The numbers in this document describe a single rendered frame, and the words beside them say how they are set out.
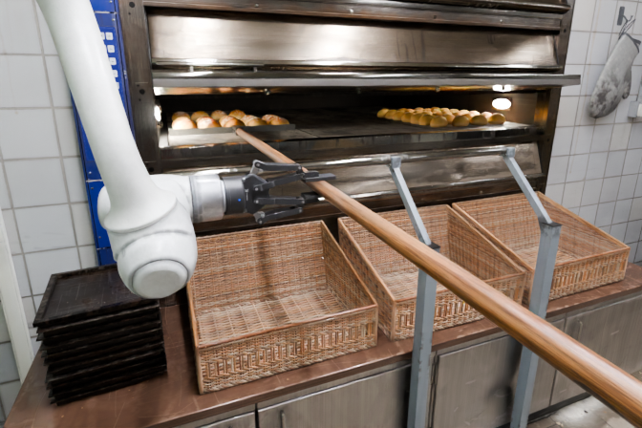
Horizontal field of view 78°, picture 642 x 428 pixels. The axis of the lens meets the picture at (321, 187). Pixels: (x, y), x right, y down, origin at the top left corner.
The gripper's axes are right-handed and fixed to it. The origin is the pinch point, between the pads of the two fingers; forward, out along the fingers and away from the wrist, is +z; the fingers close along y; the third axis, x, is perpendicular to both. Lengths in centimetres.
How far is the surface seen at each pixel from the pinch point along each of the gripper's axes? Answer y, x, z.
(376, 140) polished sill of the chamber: 3, -67, 53
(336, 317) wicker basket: 47, -18, 13
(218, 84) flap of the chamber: -20, -53, -12
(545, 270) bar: 40, -7, 84
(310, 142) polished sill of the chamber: 2, -67, 23
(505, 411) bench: 102, -13, 83
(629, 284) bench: 61, -14, 145
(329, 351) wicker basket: 58, -19, 11
